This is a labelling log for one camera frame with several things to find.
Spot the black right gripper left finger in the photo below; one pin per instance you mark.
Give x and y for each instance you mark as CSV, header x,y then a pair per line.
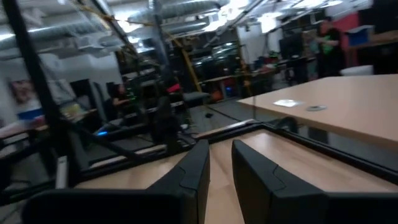
x,y
196,186

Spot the white tub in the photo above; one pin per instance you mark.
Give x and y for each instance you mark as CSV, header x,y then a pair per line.
x,y
357,71

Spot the wall poster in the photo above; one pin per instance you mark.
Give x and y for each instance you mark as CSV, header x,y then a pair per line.
x,y
21,91

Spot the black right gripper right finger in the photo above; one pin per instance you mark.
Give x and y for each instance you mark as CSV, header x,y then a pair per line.
x,y
264,193

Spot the person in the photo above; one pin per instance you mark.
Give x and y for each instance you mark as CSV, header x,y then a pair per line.
x,y
329,46
118,99

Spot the light wood desk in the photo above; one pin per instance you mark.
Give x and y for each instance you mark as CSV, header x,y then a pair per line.
x,y
357,102

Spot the blue storage bin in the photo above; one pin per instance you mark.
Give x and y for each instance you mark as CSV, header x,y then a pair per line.
x,y
359,36

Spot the yellow pole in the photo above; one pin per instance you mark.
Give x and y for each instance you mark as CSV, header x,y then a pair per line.
x,y
191,71

